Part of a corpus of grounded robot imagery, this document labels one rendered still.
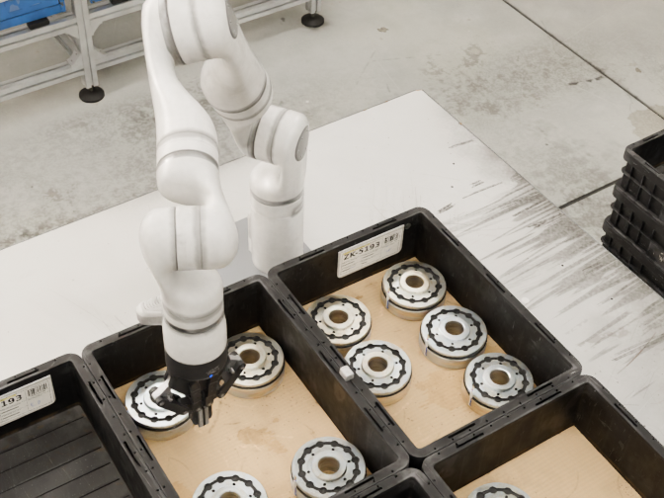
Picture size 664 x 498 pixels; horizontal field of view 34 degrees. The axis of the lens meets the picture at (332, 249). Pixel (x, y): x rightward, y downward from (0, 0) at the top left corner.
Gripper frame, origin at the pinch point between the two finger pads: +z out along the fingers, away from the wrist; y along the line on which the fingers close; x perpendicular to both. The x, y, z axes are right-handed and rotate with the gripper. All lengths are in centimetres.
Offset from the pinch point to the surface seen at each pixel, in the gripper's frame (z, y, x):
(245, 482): 12.2, 3.6, -5.1
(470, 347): 11.7, 44.4, -1.9
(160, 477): 5.2, -7.5, -3.0
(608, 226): 60, 126, 40
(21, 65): 97, 45, 219
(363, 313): 11.9, 34.2, 12.1
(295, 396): 14.9, 18.1, 5.6
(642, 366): 27, 77, -11
